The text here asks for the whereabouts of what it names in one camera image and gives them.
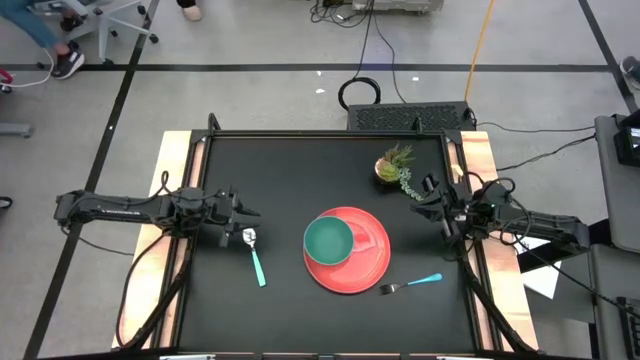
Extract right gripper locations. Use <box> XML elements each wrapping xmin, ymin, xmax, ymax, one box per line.
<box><xmin>410</xmin><ymin>181</ymin><xmax>474</xmax><ymax>241</ymax></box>

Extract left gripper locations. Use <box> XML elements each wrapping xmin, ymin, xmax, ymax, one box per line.
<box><xmin>198</xmin><ymin>184</ymin><xmax>262</xmax><ymax>249</ymax></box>

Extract teal handled spoon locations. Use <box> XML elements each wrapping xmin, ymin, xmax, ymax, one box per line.
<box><xmin>242</xmin><ymin>227</ymin><xmax>268</xmax><ymax>289</ymax></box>

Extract teal handled fork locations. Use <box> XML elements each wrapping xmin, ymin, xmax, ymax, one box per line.
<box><xmin>378</xmin><ymin>272</ymin><xmax>444</xmax><ymax>296</ymax></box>

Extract green bowl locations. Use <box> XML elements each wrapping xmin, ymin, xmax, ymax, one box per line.
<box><xmin>303</xmin><ymin>216</ymin><xmax>355</xmax><ymax>267</ymax></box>

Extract potted succulent plant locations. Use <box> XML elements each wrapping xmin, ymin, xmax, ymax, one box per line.
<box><xmin>373</xmin><ymin>143</ymin><xmax>425</xmax><ymax>204</ymax></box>

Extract wooden side board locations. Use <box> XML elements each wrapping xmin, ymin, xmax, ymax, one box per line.
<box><xmin>446</xmin><ymin>130</ymin><xmax>540</xmax><ymax>352</ymax></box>
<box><xmin>110</xmin><ymin>130</ymin><xmax>207</xmax><ymax>351</ymax></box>

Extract red plate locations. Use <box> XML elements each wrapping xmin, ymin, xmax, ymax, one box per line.
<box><xmin>303</xmin><ymin>206</ymin><xmax>392</xmax><ymax>295</ymax></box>

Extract black perforated computer case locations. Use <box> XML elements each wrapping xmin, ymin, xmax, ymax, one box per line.
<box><xmin>346</xmin><ymin>101</ymin><xmax>475</xmax><ymax>134</ymax></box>

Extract white paper sheet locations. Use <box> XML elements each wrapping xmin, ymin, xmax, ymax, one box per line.
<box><xmin>514</xmin><ymin>233</ymin><xmax>564</xmax><ymax>301</ymax></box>

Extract grey cart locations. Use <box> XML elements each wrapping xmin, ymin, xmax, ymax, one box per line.
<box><xmin>593</xmin><ymin>113</ymin><xmax>640</xmax><ymax>254</ymax></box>

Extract grey equipment case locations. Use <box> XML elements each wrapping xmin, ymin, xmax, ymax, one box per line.
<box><xmin>351</xmin><ymin>0</ymin><xmax>445</xmax><ymax>15</ymax></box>

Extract grey desk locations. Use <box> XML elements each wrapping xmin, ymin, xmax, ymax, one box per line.
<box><xmin>588</xmin><ymin>243</ymin><xmax>640</xmax><ymax>360</ymax></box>

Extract black screen device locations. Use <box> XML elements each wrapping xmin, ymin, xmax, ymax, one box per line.
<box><xmin>613</xmin><ymin>108</ymin><xmax>640</xmax><ymax>169</ymax></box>

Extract person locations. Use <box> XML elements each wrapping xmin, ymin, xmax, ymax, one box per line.
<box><xmin>619</xmin><ymin>55</ymin><xmax>640</xmax><ymax>92</ymax></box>
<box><xmin>175</xmin><ymin>0</ymin><xmax>204</xmax><ymax>23</ymax></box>
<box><xmin>0</xmin><ymin>0</ymin><xmax>86</xmax><ymax>81</ymax></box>

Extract black keyboard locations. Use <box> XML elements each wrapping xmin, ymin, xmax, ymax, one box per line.
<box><xmin>615</xmin><ymin>296</ymin><xmax>640</xmax><ymax>360</ymax></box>

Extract white office chair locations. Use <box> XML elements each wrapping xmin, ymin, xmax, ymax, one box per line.
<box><xmin>29</xmin><ymin>0</ymin><xmax>160</xmax><ymax>65</ymax></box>

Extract grey metal bar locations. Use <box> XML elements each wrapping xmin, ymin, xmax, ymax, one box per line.
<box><xmin>0</xmin><ymin>122</ymin><xmax>34</xmax><ymax>140</ymax></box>

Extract black diagonal frame brace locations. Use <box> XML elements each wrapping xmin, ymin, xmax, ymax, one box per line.
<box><xmin>119</xmin><ymin>242</ymin><xmax>194</xmax><ymax>351</ymax></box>
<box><xmin>459</xmin><ymin>244</ymin><xmax>534</xmax><ymax>354</ymax></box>

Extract black floor cable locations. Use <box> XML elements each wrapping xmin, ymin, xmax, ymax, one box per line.
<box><xmin>496</xmin><ymin>133</ymin><xmax>597</xmax><ymax>173</ymax></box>
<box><xmin>372</xmin><ymin>14</ymin><xmax>407</xmax><ymax>105</ymax></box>
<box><xmin>469</xmin><ymin>107</ymin><xmax>597</xmax><ymax>135</ymax></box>

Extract coiled black cable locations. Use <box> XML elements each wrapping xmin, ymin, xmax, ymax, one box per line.
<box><xmin>337</xmin><ymin>0</ymin><xmax>382</xmax><ymax>112</ymax></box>

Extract yellow cable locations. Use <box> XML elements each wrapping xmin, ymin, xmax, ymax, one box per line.
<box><xmin>463</xmin><ymin>0</ymin><xmax>497</xmax><ymax>104</ymax></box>

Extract tangled black cables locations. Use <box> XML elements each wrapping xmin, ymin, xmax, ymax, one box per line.
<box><xmin>308</xmin><ymin>0</ymin><xmax>374</xmax><ymax>30</ymax></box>

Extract white cable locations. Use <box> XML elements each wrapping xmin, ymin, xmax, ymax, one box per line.
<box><xmin>0</xmin><ymin>47</ymin><xmax>55</xmax><ymax>90</ymax></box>

